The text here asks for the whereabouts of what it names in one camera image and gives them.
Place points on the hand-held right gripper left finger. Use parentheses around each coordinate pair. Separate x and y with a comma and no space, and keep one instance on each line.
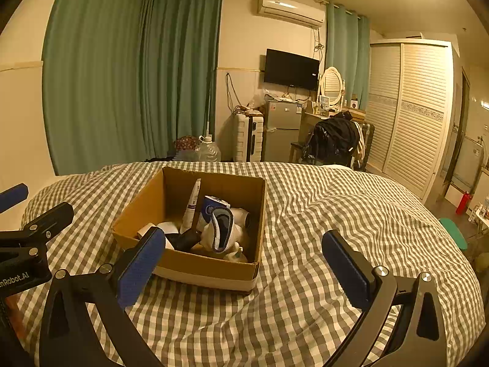
(139,271)

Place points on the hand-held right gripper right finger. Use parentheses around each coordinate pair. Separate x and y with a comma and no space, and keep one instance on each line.
(347,271)

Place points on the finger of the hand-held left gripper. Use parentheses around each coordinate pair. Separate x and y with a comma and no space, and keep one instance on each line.
(13,197)
(53,218)

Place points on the white paper roll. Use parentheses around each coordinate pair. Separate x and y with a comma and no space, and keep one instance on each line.
(168,227)

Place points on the black pouch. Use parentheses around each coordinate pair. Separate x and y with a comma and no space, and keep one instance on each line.
(183,241)

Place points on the brown cardboard box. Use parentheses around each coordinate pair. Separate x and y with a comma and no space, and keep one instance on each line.
(214,271)

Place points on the white tube with purple print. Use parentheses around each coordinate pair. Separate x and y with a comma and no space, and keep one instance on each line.
(192,202)

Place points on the white sock with grey cuff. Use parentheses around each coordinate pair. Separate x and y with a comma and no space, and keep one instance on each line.
(221,229)

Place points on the blue and white small box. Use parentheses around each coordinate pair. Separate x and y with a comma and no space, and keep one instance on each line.
(210,208)

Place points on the small white pump bottle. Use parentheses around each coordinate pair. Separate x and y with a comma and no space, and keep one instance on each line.
(237,255)

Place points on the white round bottle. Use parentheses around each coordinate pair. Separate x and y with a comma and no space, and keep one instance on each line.
(242,218)

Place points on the teal plastic stool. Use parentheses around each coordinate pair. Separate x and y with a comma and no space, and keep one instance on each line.
(454,233)

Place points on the dark chair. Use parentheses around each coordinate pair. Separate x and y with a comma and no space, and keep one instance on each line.
(366,141)

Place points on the brown patterned bag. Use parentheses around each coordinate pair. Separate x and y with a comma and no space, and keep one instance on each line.
(186,145)

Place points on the black clothes pile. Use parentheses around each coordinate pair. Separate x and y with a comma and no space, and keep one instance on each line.
(332,137)

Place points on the red fire extinguisher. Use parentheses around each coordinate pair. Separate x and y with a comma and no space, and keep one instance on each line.
(463,202)

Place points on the wide green curtain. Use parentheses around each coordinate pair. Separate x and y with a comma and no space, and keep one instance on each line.
(91,84)

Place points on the clear large water jug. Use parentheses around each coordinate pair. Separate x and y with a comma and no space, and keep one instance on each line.
(209,152)

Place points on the silver small fridge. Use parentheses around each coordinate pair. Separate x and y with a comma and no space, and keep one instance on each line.
(282,132)

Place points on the white vanity desk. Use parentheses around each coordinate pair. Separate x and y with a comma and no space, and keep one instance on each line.
(309,120)

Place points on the white ribbed suitcase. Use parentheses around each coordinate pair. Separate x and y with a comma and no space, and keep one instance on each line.
(246,137)

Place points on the white louvered wardrobe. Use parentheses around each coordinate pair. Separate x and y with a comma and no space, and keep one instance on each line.
(420,114)

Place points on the white oval vanity mirror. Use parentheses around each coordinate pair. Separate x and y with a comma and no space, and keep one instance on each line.
(331,84)

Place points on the clear plastic bag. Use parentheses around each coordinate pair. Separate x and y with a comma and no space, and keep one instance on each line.
(258,99)

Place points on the narrow green curtain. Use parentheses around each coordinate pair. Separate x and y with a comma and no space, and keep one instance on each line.
(183,72)

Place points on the light teal curtain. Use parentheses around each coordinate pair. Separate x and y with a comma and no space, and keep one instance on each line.
(345,53)

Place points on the white air conditioner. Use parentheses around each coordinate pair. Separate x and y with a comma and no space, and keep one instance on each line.
(290,9)

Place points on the black wall television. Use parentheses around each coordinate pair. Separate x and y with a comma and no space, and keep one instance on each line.
(290,68)

